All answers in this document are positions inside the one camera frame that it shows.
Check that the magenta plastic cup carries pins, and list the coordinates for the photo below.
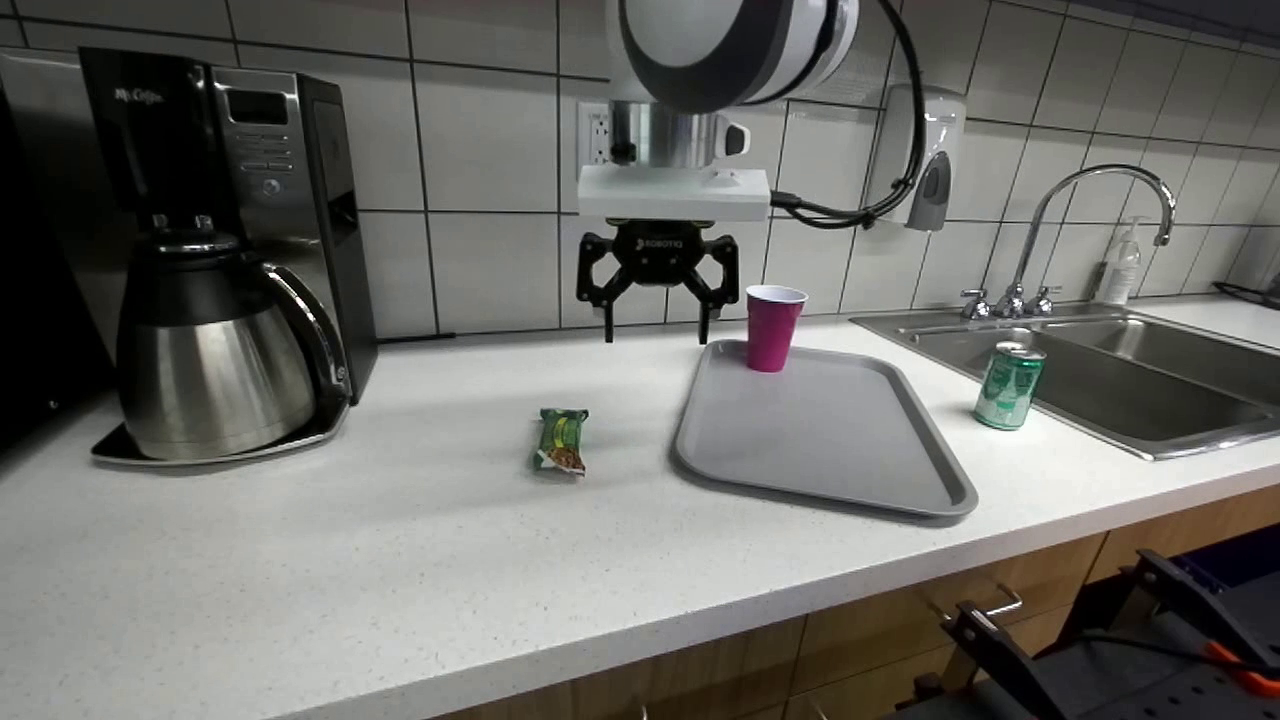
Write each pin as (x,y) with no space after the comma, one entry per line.
(774,330)

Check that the white wall power outlet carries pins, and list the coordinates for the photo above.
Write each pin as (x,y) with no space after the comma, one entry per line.
(595,134)

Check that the stainless steel sink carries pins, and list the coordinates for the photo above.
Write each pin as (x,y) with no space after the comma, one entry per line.
(1144,382)

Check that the black coffee maker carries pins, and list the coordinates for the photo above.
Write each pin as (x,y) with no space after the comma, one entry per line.
(287,163)

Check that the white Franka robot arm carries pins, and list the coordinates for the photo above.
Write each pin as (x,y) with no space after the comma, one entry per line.
(720,47)

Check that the grey plastic tray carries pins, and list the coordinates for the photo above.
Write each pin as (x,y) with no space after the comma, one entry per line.
(813,426)

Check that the clear soap bottle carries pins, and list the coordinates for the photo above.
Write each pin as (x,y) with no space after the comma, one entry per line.
(1123,273)

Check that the wooden base cabinets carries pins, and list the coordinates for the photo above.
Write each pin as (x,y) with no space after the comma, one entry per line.
(867,643)

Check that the black microwave oven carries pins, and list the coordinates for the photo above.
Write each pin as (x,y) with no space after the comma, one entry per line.
(43,292)

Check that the green soda can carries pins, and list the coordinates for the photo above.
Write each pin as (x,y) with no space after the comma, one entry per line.
(1009,384)

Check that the green snack sachet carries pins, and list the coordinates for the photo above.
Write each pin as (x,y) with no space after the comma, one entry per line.
(563,440)

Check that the black robot cart frame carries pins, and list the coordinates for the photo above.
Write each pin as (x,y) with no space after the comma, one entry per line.
(1134,667)

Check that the stainless steel coffee carafe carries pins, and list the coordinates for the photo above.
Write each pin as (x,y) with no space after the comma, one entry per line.
(213,375)

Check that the chrome gooseneck faucet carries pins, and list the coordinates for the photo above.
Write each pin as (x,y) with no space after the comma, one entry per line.
(1065,185)

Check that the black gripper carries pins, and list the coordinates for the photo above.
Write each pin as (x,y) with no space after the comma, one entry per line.
(656,250)

